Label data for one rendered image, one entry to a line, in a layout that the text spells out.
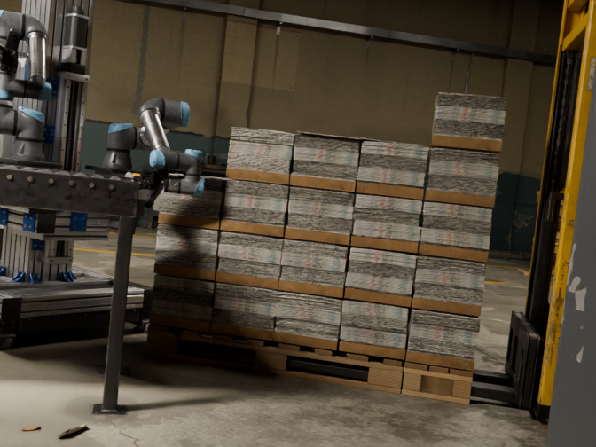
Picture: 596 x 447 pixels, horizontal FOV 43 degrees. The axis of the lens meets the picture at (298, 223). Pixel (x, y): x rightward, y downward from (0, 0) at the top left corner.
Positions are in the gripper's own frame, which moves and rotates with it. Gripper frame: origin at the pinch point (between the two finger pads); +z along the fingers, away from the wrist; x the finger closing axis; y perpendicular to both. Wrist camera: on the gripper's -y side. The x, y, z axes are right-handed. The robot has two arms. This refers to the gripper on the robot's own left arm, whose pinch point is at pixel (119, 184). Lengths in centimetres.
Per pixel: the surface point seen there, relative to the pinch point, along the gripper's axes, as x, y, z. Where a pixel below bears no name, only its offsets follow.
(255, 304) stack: 1, -47, -63
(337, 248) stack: 15, -18, -93
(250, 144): -3, 23, -54
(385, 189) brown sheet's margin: 21, 10, -110
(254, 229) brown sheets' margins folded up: 0, -14, -59
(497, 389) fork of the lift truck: 40, -69, -163
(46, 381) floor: 31, -76, 20
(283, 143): 3, 25, -67
